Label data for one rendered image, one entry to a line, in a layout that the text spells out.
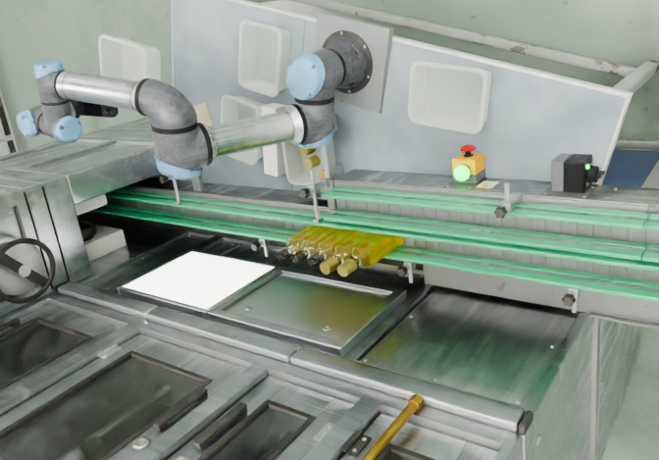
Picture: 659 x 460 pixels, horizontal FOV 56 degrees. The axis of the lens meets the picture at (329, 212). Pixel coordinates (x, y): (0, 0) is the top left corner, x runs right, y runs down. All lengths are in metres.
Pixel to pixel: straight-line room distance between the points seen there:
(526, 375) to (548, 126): 0.64
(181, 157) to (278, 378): 0.60
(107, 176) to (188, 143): 0.82
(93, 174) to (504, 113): 1.42
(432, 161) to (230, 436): 0.97
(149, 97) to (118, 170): 0.85
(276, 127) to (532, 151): 0.70
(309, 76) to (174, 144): 0.42
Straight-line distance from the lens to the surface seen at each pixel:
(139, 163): 2.47
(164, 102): 1.58
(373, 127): 1.94
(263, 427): 1.42
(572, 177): 1.64
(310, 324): 1.67
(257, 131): 1.70
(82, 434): 1.57
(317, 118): 1.77
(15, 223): 2.25
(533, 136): 1.73
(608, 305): 1.70
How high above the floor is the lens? 2.35
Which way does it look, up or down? 49 degrees down
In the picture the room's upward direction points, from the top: 120 degrees counter-clockwise
